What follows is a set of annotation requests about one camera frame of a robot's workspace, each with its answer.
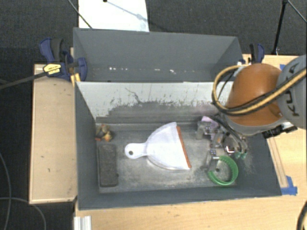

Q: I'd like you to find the pale wood board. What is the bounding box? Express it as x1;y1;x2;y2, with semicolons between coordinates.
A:
28;63;79;205

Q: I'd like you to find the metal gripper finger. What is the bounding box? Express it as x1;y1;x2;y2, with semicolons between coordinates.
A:
195;120;218;140
201;149;220;173

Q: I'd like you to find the dark green flat block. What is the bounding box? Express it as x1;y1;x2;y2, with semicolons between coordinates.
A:
97;143;119;188

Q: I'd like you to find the white dustpan with orange edge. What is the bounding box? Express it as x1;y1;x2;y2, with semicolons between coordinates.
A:
124;121;193;172

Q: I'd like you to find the grey metal bin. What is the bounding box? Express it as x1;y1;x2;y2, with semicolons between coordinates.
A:
72;27;283;210

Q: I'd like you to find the pale purple flat piece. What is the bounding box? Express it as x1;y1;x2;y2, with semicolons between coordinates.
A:
201;115;217;124

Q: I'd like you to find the black cylinder on white bracket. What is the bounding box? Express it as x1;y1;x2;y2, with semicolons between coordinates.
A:
262;125;298;139

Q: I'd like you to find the green plastic ring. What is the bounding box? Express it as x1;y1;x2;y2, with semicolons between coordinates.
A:
207;155;239;186

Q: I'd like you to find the small brown toy animal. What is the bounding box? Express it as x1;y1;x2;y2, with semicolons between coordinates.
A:
95;124;114;143

